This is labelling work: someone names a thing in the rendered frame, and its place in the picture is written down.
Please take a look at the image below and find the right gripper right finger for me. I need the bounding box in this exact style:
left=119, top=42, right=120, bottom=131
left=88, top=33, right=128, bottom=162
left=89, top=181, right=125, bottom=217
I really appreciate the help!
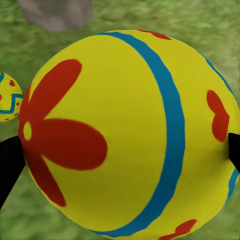
left=228, top=133, right=240, bottom=173

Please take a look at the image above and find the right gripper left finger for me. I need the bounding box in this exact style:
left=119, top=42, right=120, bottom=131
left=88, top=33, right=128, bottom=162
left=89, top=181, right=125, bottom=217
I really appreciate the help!
left=0, top=135, right=26, bottom=209

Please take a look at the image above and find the easter egg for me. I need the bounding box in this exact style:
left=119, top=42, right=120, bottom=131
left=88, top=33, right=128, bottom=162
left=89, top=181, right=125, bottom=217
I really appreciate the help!
left=0, top=70, right=25, bottom=123
left=18, top=29, right=240, bottom=240

